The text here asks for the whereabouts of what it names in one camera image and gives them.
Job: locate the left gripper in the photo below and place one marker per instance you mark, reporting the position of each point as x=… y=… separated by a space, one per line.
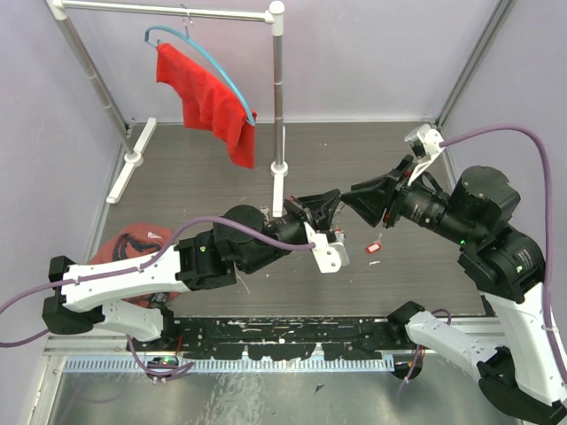
x=318 y=212

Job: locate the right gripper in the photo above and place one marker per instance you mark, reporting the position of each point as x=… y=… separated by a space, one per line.
x=369 y=197

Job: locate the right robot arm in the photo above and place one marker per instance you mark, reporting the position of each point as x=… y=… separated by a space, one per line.
x=519 y=377

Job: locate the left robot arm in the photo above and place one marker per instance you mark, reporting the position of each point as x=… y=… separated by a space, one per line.
x=242 y=240

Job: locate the key with red tag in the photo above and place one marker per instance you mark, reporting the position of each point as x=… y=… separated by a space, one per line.
x=374 y=247

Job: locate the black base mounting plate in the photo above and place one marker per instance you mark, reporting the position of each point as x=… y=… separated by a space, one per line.
x=276 y=338

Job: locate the red shirt on hanger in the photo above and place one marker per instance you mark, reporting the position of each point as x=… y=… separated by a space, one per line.
x=208 y=104

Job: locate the maroon shirt on table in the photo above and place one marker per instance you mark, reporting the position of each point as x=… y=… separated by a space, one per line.
x=133 y=241

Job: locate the metal clothes rack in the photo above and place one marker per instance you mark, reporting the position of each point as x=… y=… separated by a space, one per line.
x=107 y=38

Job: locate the blue clothes hanger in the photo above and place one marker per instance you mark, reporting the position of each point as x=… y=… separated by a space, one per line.
x=185 y=37

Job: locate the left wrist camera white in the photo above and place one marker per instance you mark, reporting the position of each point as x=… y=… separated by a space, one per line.
x=329 y=253

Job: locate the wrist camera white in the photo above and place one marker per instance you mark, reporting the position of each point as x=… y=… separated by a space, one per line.
x=329 y=253
x=424 y=142

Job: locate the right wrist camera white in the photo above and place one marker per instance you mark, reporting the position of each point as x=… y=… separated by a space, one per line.
x=424 y=142

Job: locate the white slotted cable duct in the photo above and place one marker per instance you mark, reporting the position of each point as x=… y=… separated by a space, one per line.
x=316 y=364

